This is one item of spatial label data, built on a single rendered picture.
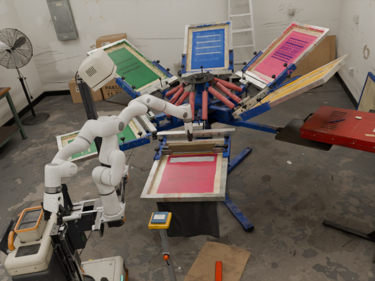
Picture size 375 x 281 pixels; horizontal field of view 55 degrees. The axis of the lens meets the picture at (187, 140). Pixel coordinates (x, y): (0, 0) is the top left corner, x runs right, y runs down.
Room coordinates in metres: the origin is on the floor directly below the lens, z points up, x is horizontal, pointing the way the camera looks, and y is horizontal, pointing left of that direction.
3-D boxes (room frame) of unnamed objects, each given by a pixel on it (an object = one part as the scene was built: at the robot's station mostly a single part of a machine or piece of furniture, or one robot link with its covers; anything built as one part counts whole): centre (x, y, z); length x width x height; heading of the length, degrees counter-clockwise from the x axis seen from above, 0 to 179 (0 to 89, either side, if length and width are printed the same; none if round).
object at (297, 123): (2.93, -0.70, 0.91); 1.34 x 0.40 x 0.08; 48
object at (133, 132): (3.10, 0.66, 1.05); 1.08 x 0.61 x 0.23; 108
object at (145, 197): (2.35, 0.02, 0.97); 0.79 x 0.58 x 0.04; 168
